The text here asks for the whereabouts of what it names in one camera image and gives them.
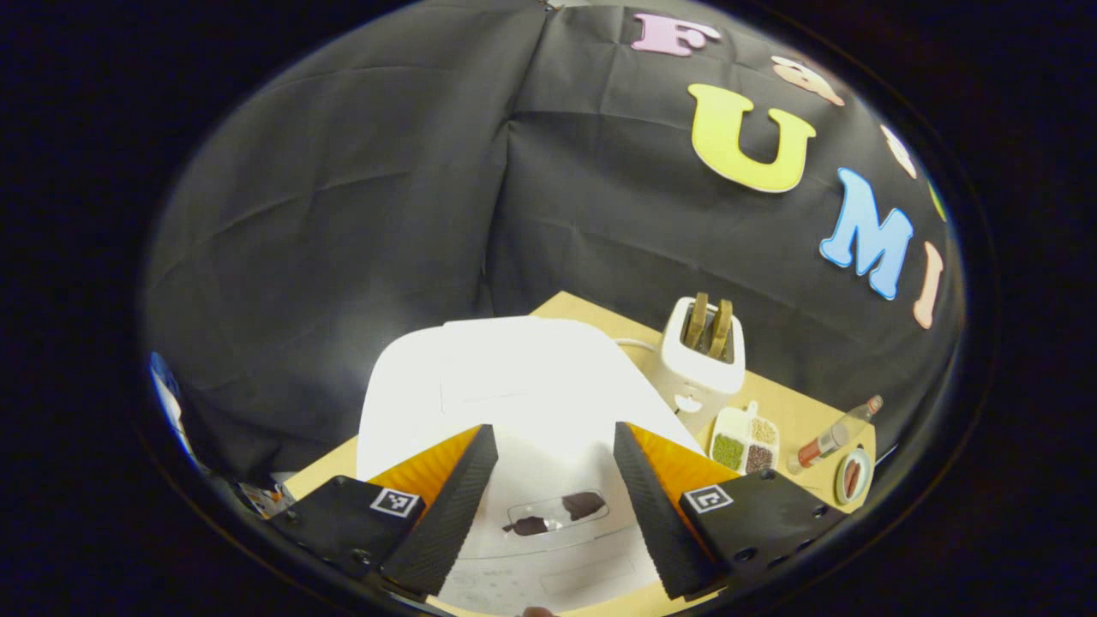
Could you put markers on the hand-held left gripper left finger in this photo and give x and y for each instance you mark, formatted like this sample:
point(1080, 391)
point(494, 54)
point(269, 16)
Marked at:
point(446, 527)

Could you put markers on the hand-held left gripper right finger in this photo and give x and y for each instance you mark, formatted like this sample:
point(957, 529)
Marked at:
point(656, 523)

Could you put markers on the white rice cooker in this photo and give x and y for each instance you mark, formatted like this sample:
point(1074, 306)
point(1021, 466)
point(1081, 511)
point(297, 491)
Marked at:
point(531, 386)

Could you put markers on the white divided grain dish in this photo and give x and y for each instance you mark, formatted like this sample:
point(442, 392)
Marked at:
point(744, 437)

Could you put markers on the white toaster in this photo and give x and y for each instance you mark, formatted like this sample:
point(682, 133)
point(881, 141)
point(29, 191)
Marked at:
point(698, 377)

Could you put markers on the clear plastic bottle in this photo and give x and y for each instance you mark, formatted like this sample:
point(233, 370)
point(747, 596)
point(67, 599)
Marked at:
point(827, 440)

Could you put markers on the red sausage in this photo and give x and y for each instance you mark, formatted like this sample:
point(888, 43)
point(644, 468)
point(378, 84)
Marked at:
point(848, 480)
point(857, 476)

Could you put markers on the brown bread slice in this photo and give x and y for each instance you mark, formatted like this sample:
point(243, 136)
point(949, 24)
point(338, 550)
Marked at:
point(696, 321)
point(721, 330)

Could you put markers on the pale green plate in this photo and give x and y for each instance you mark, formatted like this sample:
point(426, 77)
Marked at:
point(864, 471)

